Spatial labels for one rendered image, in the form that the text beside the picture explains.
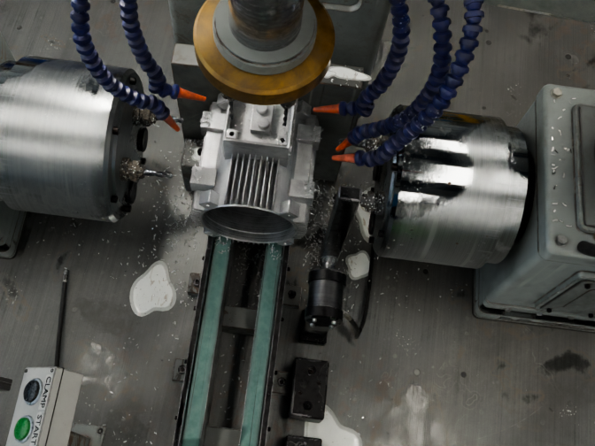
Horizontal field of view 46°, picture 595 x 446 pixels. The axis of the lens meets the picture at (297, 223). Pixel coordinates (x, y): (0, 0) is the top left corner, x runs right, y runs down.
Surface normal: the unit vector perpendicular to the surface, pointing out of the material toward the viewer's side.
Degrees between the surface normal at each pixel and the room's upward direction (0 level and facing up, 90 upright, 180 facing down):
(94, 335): 0
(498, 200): 28
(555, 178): 0
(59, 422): 52
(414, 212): 47
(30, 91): 2
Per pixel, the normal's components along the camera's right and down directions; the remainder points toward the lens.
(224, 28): 0.07, -0.36
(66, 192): -0.07, 0.69
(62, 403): 0.83, -0.12
